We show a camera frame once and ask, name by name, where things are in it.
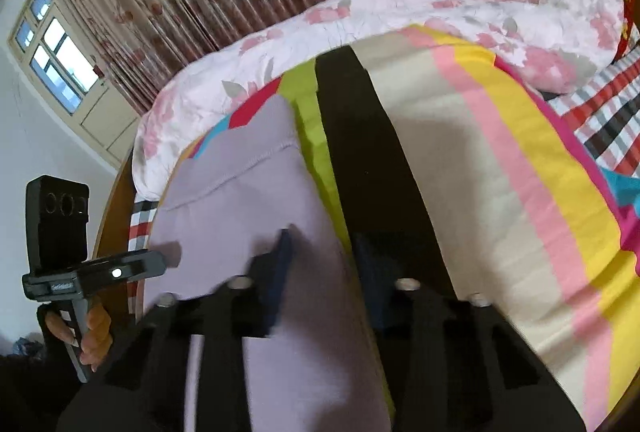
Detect lavender fleece pants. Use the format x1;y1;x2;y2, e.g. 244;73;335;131
143;95;390;431

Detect person's left hand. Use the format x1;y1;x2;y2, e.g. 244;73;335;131
44;298;113;372

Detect wooden bed footboard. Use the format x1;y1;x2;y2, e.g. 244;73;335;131
93;152;136;328

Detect rainbow striped bed sheet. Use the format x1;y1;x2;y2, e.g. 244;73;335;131
160;26;639;430

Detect plaid checked bed sheet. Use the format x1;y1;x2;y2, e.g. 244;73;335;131
549;48;640;178

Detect pink floral quilt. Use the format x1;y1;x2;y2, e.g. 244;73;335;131
131;0;625;201

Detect window with beige frame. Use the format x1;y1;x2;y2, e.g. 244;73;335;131
9;0;139;169

